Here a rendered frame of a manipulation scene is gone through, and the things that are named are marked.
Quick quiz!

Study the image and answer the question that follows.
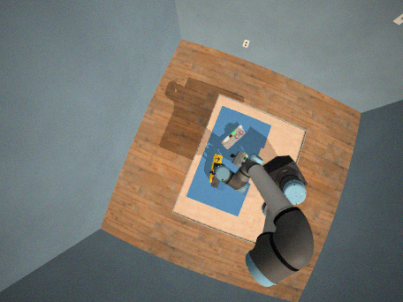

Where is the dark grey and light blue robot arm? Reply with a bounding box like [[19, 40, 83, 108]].
[[211, 153, 314, 287]]

